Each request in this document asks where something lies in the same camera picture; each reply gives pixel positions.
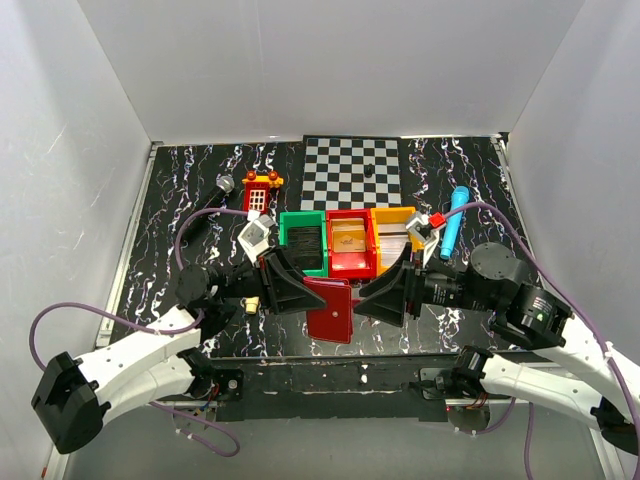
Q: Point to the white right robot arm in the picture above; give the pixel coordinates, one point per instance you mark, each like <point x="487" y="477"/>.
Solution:
<point x="601" y="387"/>

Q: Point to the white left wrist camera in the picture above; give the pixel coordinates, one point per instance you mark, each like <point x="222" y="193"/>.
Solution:
<point x="254" y="237"/>

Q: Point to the gold card stack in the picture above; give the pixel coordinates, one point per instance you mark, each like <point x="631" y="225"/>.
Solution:
<point x="348" y="235"/>

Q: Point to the black microphone silver head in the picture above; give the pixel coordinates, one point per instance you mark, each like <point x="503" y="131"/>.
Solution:
<point x="223" y="187"/>

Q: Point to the red toy phone booth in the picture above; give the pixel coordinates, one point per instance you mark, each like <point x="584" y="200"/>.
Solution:
<point x="257" y="190"/>

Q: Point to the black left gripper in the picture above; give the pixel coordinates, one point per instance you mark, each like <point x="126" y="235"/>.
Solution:
<point x="267" y="284"/>

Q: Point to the cream toy microphone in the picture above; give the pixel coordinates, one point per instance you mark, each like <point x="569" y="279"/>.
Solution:
<point x="250" y="305"/>

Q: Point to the red leather card holder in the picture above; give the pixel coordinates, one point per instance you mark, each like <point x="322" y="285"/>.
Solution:
<point x="334" y="322"/>

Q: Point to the green plastic bin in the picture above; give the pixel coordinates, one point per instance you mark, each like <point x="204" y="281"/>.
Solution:
<point x="287" y="220"/>

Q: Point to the white card stack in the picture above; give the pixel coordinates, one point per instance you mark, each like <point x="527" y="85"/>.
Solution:
<point x="392" y="239"/>

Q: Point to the black card stack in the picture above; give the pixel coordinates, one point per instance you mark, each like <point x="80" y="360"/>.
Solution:
<point x="305" y="244"/>

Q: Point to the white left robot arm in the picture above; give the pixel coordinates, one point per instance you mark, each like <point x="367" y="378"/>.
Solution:
<point x="77" y="396"/>

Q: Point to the yellow plastic bin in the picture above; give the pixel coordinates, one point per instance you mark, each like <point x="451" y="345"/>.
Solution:
<point x="391" y="215"/>

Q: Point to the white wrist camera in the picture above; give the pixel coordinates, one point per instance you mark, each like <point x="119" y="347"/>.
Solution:
<point x="254" y="237"/>
<point x="426" y="228"/>

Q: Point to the black white checkerboard mat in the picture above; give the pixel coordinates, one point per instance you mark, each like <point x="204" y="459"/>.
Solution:
<point x="334" y="179"/>

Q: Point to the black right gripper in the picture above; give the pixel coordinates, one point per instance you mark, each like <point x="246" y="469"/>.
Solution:
<point x="410" y="290"/>

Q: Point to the blue toy microphone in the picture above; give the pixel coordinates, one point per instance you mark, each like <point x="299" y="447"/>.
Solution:
<point x="459" y="197"/>

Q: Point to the red plastic bin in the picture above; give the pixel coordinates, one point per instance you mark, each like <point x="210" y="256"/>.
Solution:
<point x="352" y="266"/>

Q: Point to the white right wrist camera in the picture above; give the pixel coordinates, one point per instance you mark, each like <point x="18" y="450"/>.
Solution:
<point x="426" y="228"/>

